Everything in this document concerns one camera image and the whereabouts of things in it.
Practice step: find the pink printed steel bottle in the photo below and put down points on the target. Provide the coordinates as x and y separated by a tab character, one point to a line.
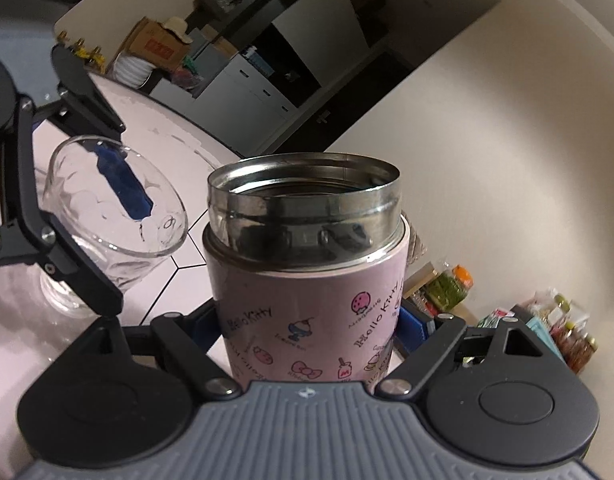
307	310

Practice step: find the green-filled jar orange lid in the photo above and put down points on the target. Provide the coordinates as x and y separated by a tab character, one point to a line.
445	290

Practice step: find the teal box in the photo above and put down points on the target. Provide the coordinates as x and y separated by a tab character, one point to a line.
542	333

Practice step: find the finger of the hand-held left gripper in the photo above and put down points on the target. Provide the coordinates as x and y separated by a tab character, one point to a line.
87	95
87	285

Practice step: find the stack of white plates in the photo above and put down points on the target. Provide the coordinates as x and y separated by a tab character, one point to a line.
130	73

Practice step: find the brown cardboard box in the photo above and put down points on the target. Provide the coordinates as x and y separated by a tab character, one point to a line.
149	49

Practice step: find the white drawer cabinet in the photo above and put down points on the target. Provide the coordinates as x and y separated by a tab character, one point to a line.
247	85

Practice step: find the red and white packet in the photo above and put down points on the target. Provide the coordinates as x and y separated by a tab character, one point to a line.
497	318

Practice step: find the colourful bag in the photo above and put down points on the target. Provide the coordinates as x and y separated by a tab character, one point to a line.
186	76

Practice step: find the cluster of small bottles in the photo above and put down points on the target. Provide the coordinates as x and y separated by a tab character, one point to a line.
577	345

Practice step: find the clear glass cup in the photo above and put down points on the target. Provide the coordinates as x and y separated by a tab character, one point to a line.
77	195

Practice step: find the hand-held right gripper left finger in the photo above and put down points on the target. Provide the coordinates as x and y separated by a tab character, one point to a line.
207	328

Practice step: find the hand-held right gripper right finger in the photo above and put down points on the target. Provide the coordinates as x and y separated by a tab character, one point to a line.
410	333

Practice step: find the beige hat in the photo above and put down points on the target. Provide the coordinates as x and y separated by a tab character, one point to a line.
177	28

